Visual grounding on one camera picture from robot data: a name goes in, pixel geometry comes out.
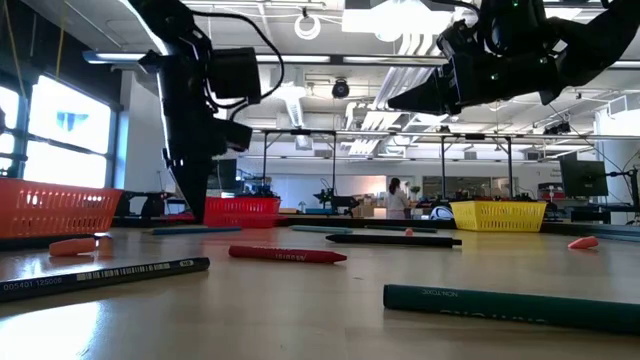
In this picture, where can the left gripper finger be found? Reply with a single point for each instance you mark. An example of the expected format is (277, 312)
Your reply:
(195, 190)

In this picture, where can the thin dark pen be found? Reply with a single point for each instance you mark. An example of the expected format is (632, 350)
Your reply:
(395, 228)

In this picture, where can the black barcode pencil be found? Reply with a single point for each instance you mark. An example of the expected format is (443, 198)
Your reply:
(100, 277)

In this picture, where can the black monitor on arm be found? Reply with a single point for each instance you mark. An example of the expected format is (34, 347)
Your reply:
(582, 177)

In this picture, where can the orange plastic bin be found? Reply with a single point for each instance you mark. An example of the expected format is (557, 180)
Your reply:
(50, 210)

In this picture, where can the red crayon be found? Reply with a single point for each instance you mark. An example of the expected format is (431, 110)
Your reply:
(285, 254)

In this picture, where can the teal pen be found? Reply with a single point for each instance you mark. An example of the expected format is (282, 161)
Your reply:
(322, 229)

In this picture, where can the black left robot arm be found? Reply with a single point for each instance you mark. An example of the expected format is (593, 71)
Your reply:
(165, 20)

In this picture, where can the blue pencil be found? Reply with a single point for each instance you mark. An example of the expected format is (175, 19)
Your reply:
(196, 230)

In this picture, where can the yellow plastic bin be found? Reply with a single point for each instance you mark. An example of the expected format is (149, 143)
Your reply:
(500, 216)

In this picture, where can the soccer ball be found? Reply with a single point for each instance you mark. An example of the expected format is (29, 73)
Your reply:
(441, 213)

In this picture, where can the large bright window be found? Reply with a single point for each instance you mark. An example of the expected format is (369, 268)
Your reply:
(65, 150)

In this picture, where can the orange eraser cap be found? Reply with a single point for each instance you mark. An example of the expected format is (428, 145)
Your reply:
(582, 243)
(409, 232)
(72, 247)

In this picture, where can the cardboard boxes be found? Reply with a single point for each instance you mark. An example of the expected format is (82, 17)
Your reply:
(367, 209)

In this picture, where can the person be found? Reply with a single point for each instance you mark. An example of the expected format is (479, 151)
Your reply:
(397, 200)

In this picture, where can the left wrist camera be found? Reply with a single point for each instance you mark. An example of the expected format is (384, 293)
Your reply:
(235, 135)

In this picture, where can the dark green crayon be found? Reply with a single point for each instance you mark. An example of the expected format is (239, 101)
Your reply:
(500, 305)

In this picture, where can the black pen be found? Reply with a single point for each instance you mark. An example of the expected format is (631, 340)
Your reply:
(395, 240)

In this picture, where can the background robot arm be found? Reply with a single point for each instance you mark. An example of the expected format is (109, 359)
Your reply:
(337, 201)

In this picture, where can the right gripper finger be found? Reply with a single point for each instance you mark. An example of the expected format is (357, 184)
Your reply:
(435, 87)
(435, 105)

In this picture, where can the black dome ceiling camera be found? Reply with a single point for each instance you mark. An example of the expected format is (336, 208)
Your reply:
(340, 90)

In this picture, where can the black monitor on stand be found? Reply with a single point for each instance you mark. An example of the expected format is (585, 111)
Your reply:
(227, 175)

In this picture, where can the red plastic bin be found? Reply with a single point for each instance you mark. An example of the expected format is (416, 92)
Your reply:
(245, 212)

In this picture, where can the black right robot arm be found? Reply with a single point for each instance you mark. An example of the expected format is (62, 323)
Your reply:
(600, 45)

